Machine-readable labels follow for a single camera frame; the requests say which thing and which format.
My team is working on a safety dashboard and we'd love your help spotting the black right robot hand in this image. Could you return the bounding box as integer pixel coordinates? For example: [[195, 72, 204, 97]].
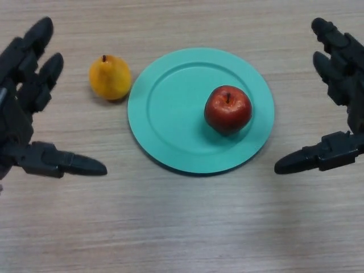
[[274, 17, 364, 176]]

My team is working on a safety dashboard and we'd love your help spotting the yellow pear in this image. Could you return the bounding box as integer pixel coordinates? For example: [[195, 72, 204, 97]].
[[89, 55, 133, 101]]

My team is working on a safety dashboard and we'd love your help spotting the red apple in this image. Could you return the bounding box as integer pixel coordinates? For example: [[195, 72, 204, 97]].
[[204, 86, 253, 137]]

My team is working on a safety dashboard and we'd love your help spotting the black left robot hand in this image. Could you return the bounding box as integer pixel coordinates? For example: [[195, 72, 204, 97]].
[[0, 16, 108, 183]]

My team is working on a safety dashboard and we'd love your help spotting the green round plate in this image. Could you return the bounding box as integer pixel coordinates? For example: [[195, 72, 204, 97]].
[[127, 47, 276, 175]]

